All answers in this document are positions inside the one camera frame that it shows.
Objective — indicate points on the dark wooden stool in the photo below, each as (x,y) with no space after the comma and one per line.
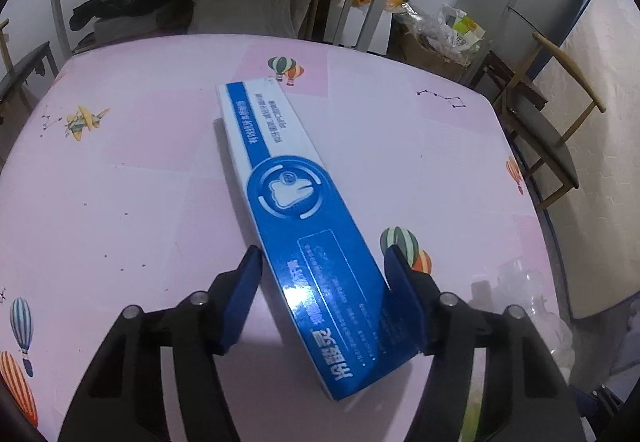
(495,72)

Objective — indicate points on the wooden chair with dark seat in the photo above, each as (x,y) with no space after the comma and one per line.
(25,67)
(545,132)

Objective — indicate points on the brown cardboard box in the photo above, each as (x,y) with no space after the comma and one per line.
(425,57)

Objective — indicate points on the clear plastic container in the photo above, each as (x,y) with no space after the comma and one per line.
(525,302)

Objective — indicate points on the pile of plastic packaging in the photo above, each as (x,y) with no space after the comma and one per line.
(450,37)

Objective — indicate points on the pink printed table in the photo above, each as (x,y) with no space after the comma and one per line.
(150,172)

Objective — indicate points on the blue white toothpaste box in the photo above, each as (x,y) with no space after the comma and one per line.
(290,192)

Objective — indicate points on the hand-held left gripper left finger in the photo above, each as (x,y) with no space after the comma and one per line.
(240,307)

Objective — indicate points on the white pillow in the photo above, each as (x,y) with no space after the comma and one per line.
(245,7)

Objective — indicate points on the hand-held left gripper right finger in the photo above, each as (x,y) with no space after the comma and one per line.
(405,302)

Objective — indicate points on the black clothing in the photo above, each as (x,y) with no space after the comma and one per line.
(125,4)

